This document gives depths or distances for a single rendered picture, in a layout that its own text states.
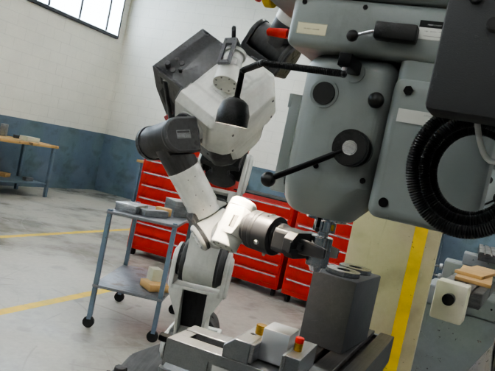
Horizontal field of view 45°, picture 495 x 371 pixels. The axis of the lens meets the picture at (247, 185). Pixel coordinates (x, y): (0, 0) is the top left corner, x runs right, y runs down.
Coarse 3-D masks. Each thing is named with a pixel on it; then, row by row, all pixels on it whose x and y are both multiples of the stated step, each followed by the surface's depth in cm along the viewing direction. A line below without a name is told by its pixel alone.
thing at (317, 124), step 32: (320, 64) 115; (384, 64) 111; (320, 96) 114; (352, 96) 112; (384, 96) 110; (320, 128) 115; (352, 128) 112; (384, 128) 111; (288, 160) 122; (288, 192) 120; (320, 192) 115; (352, 192) 112
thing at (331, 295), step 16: (320, 272) 152; (336, 272) 152; (352, 272) 153; (368, 272) 161; (320, 288) 152; (336, 288) 150; (352, 288) 148; (368, 288) 158; (320, 304) 152; (336, 304) 150; (352, 304) 148; (368, 304) 161; (304, 320) 154; (320, 320) 152; (336, 320) 150; (352, 320) 151; (368, 320) 165; (304, 336) 153; (320, 336) 151; (336, 336) 149; (352, 336) 154; (336, 352) 149
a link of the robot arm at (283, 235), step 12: (264, 216) 130; (276, 216) 130; (252, 228) 129; (264, 228) 128; (276, 228) 126; (288, 228) 128; (252, 240) 129; (264, 240) 127; (276, 240) 125; (288, 240) 122; (300, 240) 123; (264, 252) 130; (276, 252) 132; (288, 252) 121
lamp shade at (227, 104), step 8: (224, 104) 127; (232, 104) 126; (240, 104) 126; (224, 112) 126; (232, 112) 126; (240, 112) 126; (248, 112) 128; (216, 120) 128; (224, 120) 126; (232, 120) 126; (240, 120) 126; (248, 120) 129
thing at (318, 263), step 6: (312, 240) 123; (324, 246) 122; (330, 246) 122; (330, 252) 123; (306, 258) 123; (312, 258) 122; (318, 258) 122; (312, 264) 122; (318, 264) 122; (324, 264) 122
